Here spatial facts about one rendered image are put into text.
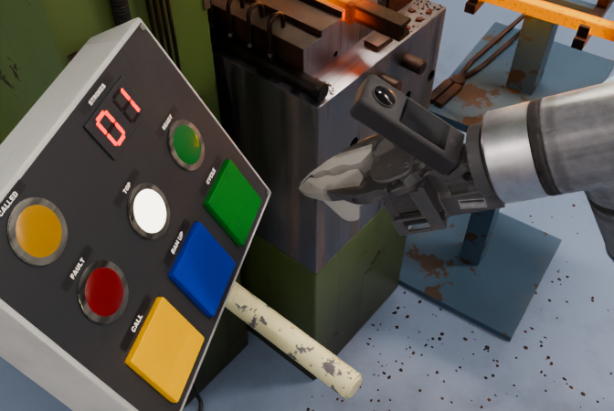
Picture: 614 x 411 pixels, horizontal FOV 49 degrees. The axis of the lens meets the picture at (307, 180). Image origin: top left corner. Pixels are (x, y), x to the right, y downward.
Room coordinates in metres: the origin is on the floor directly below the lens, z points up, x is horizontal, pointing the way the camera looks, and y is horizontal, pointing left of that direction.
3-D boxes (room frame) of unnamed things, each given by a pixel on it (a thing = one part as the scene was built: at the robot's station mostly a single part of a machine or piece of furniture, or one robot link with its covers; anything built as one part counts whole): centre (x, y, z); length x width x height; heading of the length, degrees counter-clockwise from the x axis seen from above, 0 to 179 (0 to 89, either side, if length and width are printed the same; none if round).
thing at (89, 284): (0.35, 0.18, 1.09); 0.05 x 0.03 x 0.04; 140
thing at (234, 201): (0.53, 0.09, 1.01); 0.07 x 0.05 x 0.07; 165
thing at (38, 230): (0.36, 0.23, 1.16); 0.05 x 0.03 x 0.04; 140
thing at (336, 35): (1.08, 0.10, 0.96); 0.42 x 0.20 x 0.09; 50
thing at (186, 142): (0.54, 0.13, 1.09); 0.05 x 0.03 x 0.04; 140
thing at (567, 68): (1.20, -0.49, 0.64); 0.40 x 0.30 x 0.02; 146
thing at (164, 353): (0.33, 0.14, 1.01); 0.07 x 0.05 x 0.07; 165
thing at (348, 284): (1.13, 0.07, 0.23); 0.56 x 0.38 x 0.47; 50
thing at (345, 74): (1.13, 0.07, 0.69); 0.56 x 0.38 x 0.45; 50
